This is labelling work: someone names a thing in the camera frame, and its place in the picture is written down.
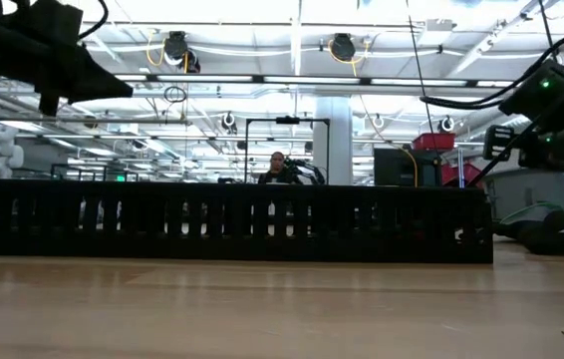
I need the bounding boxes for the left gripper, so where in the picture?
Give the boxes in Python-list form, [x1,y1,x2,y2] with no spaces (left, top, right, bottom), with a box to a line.
[0,0,135,118]

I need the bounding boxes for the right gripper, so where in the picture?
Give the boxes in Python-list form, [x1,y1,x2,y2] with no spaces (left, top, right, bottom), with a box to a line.
[483,124,564,174]

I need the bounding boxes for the black slotted cable duct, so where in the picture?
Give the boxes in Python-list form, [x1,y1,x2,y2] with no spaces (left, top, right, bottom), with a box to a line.
[0,184,494,264]

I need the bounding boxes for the black glove green cuff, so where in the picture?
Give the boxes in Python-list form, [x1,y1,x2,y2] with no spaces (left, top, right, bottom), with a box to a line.
[493,201,564,259]

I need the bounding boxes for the red storage bins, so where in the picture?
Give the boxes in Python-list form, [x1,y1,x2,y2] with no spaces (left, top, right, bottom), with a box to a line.
[439,163,485,188]

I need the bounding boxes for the red bin on monitor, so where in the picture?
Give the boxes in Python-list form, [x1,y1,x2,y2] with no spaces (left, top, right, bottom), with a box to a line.
[413,132,456,152]

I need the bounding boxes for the white robot figure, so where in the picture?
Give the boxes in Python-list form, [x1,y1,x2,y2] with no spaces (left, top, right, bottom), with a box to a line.
[0,123,25,180]

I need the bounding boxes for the dark distant monitor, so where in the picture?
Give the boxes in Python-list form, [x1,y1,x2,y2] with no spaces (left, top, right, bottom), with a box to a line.
[374,148,442,188]

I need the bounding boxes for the person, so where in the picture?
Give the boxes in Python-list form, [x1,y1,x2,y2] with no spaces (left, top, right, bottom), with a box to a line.
[257,151,303,185]

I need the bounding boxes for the white building column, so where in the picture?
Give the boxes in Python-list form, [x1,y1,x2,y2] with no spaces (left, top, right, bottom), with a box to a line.
[311,96,354,186]

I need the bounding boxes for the long ceiling light bar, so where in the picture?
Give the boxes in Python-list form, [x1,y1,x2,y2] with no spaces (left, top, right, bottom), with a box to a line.
[0,71,517,90]

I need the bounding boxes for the black sleeved camera cable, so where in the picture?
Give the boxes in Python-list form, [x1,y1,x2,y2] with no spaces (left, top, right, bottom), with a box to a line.
[420,23,564,111]
[76,0,110,41]

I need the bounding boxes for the black hanging cable ring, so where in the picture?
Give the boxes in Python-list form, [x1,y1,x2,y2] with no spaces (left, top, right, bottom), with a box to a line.
[162,85,188,104]

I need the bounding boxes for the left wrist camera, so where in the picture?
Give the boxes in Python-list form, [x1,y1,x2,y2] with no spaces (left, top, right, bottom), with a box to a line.
[32,0,85,47]

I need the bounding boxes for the black ceiling cord reel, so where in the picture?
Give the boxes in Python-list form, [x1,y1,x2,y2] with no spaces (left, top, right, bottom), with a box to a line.
[329,32,358,64]
[163,30,201,74]

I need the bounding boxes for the thin black hanging cable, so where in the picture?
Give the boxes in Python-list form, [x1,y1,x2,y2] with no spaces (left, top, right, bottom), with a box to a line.
[406,0,437,151]
[538,0,556,54]

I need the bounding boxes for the yellow hanging cable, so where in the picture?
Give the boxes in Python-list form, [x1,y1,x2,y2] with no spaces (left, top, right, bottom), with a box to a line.
[359,94,421,188]

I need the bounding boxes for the distant black station frame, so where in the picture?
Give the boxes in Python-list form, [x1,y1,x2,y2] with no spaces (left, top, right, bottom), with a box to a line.
[244,116,332,185]

